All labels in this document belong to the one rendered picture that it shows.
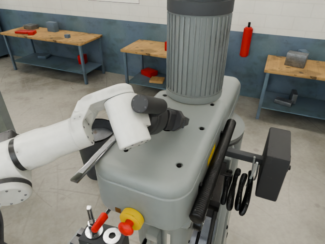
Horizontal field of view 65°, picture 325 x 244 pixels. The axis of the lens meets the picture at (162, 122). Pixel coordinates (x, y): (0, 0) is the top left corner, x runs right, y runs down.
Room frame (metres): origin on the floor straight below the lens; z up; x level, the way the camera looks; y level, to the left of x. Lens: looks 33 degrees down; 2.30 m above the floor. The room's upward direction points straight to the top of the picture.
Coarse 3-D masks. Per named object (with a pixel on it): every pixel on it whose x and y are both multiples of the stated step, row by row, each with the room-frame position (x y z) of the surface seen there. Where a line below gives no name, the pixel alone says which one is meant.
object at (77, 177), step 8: (112, 136) 0.56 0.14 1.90; (104, 144) 0.52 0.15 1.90; (112, 144) 0.52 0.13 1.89; (96, 152) 0.49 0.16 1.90; (104, 152) 0.49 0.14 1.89; (88, 160) 0.46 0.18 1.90; (96, 160) 0.46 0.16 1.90; (80, 168) 0.43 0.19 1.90; (88, 168) 0.43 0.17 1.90; (80, 176) 0.41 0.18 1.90
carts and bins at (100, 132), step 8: (96, 120) 2.65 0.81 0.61; (104, 120) 2.64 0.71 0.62; (96, 128) 2.62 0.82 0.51; (104, 128) 2.62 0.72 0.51; (96, 136) 2.46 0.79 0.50; (104, 136) 2.46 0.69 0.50; (96, 144) 2.20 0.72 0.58; (80, 152) 2.28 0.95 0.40; (88, 152) 2.21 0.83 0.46; (88, 176) 2.29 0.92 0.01; (96, 176) 2.23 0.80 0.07
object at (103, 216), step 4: (104, 212) 0.46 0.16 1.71; (108, 212) 0.46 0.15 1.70; (100, 216) 0.44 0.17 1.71; (104, 216) 0.44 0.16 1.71; (96, 220) 0.43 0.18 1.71; (100, 220) 0.43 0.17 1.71; (104, 220) 0.44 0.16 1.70; (96, 224) 0.42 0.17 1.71; (100, 224) 0.42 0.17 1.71; (92, 228) 0.41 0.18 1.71; (96, 228) 0.41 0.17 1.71; (96, 232) 0.41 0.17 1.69
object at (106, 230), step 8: (104, 224) 0.84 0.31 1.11; (88, 232) 0.78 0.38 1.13; (104, 232) 0.78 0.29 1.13; (112, 232) 0.78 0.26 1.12; (80, 240) 0.75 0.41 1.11; (88, 240) 0.75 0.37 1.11; (96, 240) 0.75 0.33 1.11; (104, 240) 0.74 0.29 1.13; (112, 240) 0.74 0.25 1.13; (120, 240) 0.75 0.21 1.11; (128, 240) 0.80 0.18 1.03
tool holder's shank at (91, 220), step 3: (87, 207) 0.79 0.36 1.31; (90, 207) 0.79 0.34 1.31; (87, 210) 0.78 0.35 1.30; (90, 210) 0.78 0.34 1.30; (90, 213) 0.78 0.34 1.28; (90, 216) 0.78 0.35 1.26; (93, 216) 0.79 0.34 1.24; (90, 219) 0.78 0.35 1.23; (93, 219) 0.79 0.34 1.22; (90, 222) 0.78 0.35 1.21; (93, 222) 0.78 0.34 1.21
